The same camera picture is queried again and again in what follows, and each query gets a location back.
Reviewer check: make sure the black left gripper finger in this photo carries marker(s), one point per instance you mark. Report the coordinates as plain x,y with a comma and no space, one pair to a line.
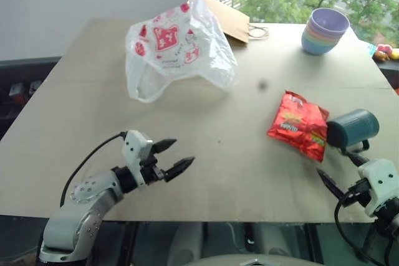
165,144
179,167

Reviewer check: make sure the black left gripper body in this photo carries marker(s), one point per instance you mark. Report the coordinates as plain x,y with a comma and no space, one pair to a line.
151,169

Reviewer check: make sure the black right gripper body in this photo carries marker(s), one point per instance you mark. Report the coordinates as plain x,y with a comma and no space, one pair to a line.
358,192

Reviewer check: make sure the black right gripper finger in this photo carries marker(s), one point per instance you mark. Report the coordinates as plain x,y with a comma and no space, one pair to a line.
332,185
358,159

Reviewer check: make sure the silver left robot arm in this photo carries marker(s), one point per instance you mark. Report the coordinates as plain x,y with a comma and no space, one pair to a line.
78,216

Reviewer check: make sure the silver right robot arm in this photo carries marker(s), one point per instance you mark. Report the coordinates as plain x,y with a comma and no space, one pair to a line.
389,225

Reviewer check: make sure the teal plastic mug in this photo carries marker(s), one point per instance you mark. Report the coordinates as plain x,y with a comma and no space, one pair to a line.
355,126

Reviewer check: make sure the red snack bag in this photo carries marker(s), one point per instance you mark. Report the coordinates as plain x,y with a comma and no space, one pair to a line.
297,126

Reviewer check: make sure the white plastic bag red print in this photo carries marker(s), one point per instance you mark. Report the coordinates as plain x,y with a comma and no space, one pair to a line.
174,48

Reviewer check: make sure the grey robot torso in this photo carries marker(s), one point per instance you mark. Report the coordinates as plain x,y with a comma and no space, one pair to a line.
255,261

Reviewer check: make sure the pink plush toy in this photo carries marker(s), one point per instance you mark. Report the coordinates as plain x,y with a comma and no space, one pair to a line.
383,51

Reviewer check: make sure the yellow toy fruit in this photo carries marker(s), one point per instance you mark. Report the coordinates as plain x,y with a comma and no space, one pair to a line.
395,54

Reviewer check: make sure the blue plastic bowl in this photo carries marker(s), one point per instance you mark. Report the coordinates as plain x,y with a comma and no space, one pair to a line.
316,47

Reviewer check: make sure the green plastic bowl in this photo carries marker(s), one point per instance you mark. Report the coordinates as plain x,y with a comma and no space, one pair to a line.
305,38

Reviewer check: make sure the yellow plastic bowl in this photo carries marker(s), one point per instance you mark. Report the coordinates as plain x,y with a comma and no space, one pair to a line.
306,33

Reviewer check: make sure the pink plastic bowl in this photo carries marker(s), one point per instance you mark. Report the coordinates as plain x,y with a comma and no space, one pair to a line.
308,29

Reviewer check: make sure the purple plastic bowl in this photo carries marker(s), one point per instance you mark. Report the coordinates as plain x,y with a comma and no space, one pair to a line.
330,21

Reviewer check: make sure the brown paper bag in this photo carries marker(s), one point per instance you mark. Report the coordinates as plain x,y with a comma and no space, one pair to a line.
232,18

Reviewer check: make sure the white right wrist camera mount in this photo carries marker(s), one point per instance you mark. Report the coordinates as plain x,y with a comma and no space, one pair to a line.
378,182

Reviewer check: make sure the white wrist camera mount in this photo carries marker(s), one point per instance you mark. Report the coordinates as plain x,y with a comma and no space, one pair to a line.
134,150
378,182

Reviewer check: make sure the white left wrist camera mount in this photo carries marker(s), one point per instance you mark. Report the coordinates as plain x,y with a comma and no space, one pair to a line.
134,150

